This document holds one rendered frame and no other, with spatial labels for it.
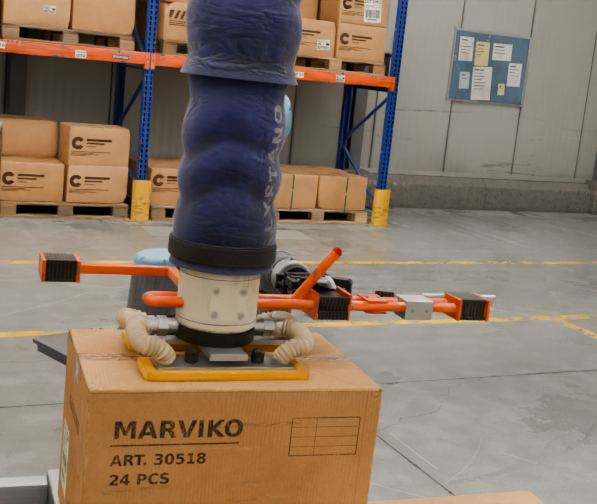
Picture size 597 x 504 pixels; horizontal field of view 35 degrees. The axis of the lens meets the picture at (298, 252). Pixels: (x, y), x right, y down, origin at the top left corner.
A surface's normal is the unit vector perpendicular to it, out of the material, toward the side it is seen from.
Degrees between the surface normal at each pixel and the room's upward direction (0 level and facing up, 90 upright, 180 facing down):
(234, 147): 71
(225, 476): 90
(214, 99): 75
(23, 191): 91
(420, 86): 90
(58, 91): 90
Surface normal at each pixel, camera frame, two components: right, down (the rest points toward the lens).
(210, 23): -0.56, 0.20
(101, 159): 0.44, 0.26
